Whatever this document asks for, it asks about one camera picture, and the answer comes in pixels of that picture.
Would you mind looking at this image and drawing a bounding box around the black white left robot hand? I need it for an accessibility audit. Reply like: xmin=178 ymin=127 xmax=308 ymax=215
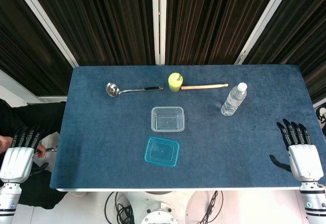
xmin=0 ymin=126 xmax=49 ymax=183

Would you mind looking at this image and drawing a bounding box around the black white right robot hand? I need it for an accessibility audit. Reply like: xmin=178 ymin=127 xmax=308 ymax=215
xmin=269 ymin=118 xmax=322 ymax=183

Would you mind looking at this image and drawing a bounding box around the blue translucent plastic lid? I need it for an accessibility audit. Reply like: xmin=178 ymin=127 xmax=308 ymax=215
xmin=144 ymin=136 xmax=180 ymax=168

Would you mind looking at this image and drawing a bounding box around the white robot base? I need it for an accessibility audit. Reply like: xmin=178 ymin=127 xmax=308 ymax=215
xmin=127 ymin=190 xmax=194 ymax=224

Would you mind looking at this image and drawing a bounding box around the clear plastic food container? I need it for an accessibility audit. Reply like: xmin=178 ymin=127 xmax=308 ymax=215
xmin=150 ymin=106 xmax=185 ymax=132

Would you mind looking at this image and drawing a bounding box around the black white patterned object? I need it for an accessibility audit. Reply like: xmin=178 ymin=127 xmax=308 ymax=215
xmin=315 ymin=106 xmax=326 ymax=136

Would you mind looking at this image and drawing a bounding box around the person in black clothes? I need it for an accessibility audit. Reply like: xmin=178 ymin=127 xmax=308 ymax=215
xmin=0 ymin=98 xmax=67 ymax=158

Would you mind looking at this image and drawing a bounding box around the blue velvet table cloth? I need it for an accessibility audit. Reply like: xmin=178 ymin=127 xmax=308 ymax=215
xmin=49 ymin=65 xmax=326 ymax=190

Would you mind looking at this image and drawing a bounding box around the clear plastic water bottle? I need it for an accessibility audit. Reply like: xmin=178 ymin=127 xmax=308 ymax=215
xmin=221 ymin=82 xmax=248 ymax=117

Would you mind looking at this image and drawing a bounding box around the stainless steel ladle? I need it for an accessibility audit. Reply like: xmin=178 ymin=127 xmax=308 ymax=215
xmin=105 ymin=82 xmax=164 ymax=98

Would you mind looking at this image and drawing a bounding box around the wooden drumstick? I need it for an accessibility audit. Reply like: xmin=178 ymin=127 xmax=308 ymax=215
xmin=180 ymin=83 xmax=229 ymax=91

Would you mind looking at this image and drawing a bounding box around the yellow tennis ball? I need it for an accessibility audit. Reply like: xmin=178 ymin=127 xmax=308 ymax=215
xmin=168 ymin=72 xmax=184 ymax=86

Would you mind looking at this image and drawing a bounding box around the dark brown pleated curtain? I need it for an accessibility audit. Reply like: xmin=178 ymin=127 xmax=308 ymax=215
xmin=0 ymin=0 xmax=326 ymax=105

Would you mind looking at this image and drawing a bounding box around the black floor cable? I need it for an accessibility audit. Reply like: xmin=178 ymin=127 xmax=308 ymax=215
xmin=105 ymin=190 xmax=135 ymax=224
xmin=201 ymin=190 xmax=225 ymax=224

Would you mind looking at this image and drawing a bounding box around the white frame post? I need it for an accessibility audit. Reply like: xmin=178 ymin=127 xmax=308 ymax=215
xmin=234 ymin=0 xmax=296 ymax=66
xmin=152 ymin=0 xmax=168 ymax=66
xmin=10 ymin=0 xmax=79 ymax=68

